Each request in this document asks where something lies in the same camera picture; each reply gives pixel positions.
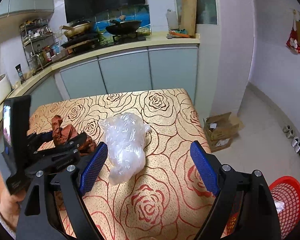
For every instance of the beige frying pan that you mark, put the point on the beige frying pan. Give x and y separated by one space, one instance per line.
76 30

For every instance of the person's left hand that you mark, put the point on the person's left hand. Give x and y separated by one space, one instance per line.
9 205

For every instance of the black wok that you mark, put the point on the black wok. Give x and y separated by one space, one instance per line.
123 27

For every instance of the clear plastic bag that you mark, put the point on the clear plastic bag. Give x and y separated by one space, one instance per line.
125 136

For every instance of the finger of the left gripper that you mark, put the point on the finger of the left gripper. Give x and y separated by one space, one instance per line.
58 155
39 139

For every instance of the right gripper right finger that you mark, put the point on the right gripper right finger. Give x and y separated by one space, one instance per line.
223 182

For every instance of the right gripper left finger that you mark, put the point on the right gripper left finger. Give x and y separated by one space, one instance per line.
39 217

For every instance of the red hanging cloth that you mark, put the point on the red hanging cloth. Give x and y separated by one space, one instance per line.
292 42

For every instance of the red plastic mesh basket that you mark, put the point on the red plastic mesh basket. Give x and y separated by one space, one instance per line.
288 202

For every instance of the cardboard box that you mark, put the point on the cardboard box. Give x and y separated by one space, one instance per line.
221 129

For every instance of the white plastic jug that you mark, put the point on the white plastic jug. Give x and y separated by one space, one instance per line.
172 20

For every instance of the metal spice rack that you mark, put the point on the metal spice rack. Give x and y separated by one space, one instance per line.
39 43

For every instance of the silver cartoon snack wrapper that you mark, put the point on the silver cartoon snack wrapper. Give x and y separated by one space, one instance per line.
280 206

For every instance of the rose pattern tablecloth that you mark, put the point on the rose pattern tablecloth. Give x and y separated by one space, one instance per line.
149 186

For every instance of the black gas stove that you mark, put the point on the black gas stove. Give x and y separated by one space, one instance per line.
91 42

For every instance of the kitchen counter with cabinets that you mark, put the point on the kitchen counter with cabinets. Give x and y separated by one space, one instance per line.
155 63

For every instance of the wooden cutting board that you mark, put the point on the wooden cutting board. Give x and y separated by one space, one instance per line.
188 16

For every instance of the brown paper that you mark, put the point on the brown paper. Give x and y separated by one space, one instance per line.
61 135

